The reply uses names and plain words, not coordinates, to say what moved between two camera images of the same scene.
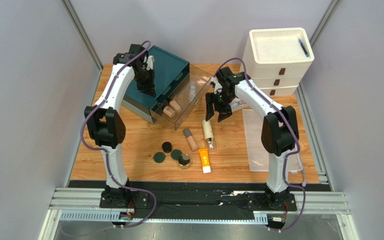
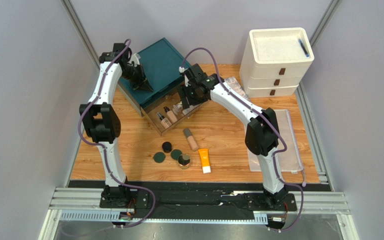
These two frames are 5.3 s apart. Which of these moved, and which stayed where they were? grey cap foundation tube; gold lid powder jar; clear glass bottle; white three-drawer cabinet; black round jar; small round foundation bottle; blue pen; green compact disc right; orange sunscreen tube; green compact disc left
Moved: clear glass bottle; small round foundation bottle
Stayed: grey cap foundation tube; blue pen; orange sunscreen tube; green compact disc left; black round jar; gold lid powder jar; green compact disc right; white three-drawer cabinet
